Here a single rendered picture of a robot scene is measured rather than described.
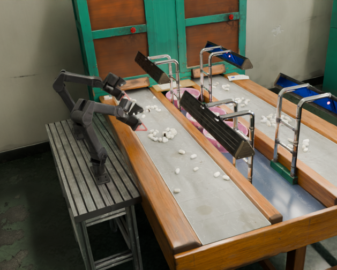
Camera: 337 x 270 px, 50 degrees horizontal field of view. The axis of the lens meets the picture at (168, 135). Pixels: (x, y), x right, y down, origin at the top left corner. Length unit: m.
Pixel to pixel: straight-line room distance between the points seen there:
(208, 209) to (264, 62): 3.26
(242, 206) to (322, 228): 0.34
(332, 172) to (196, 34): 1.67
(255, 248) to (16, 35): 2.79
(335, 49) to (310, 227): 3.36
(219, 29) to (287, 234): 1.99
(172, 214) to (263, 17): 3.33
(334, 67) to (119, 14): 2.86
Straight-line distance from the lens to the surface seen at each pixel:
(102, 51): 2.88
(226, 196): 1.68
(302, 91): 1.93
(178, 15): 2.98
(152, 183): 1.74
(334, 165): 1.98
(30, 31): 3.59
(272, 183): 1.90
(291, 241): 1.64
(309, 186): 1.84
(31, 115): 3.78
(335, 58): 4.78
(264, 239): 1.55
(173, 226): 1.49
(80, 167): 2.16
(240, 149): 1.35
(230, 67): 3.26
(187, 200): 1.66
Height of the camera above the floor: 1.74
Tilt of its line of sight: 27 degrees down
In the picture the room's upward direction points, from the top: 5 degrees counter-clockwise
